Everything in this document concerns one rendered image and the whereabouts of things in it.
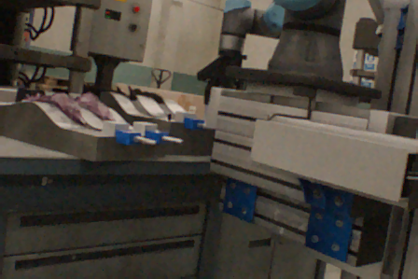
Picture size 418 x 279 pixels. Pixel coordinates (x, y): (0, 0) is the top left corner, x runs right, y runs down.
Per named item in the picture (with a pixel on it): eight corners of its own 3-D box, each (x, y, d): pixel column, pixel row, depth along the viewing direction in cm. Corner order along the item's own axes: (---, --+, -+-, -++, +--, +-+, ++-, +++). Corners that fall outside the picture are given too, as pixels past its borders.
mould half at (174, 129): (233, 157, 147) (241, 113, 146) (166, 155, 129) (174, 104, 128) (139, 130, 183) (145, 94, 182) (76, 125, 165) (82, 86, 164)
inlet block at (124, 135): (160, 155, 107) (163, 131, 106) (146, 156, 102) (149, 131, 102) (114, 144, 113) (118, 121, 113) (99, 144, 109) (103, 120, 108)
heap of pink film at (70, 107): (124, 126, 127) (129, 97, 126) (75, 125, 111) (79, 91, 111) (55, 111, 139) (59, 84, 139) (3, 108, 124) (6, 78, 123)
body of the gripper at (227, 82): (227, 94, 134) (233, 50, 133) (205, 90, 140) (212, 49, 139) (245, 97, 139) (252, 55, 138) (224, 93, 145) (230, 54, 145)
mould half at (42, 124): (165, 157, 124) (172, 115, 124) (94, 161, 101) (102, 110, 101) (33, 124, 148) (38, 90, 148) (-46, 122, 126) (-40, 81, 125)
